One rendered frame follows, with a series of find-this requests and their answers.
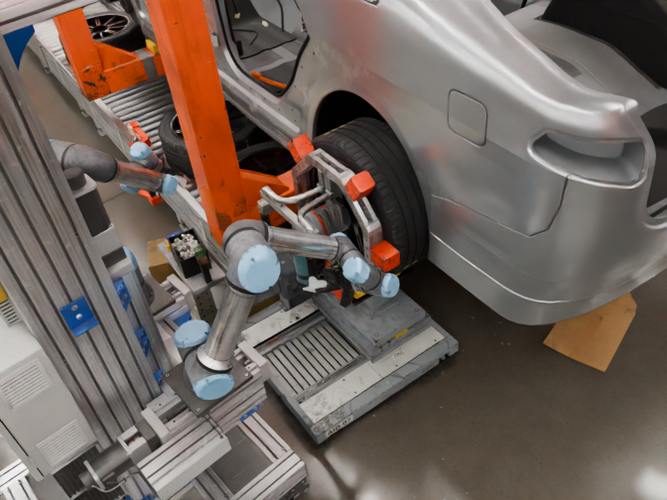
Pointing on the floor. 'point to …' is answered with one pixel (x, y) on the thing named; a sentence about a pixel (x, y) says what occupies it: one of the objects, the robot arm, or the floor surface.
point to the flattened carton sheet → (594, 332)
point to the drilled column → (204, 305)
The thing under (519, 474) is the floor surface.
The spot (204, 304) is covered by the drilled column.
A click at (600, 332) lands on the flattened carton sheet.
